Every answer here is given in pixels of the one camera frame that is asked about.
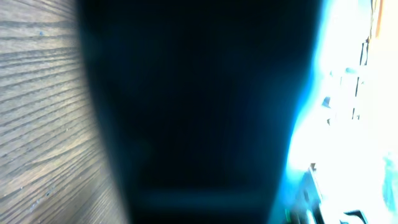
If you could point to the Samsung Galaxy smartphone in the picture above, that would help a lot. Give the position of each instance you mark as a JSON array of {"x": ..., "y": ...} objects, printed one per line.
[{"x": 197, "y": 101}]

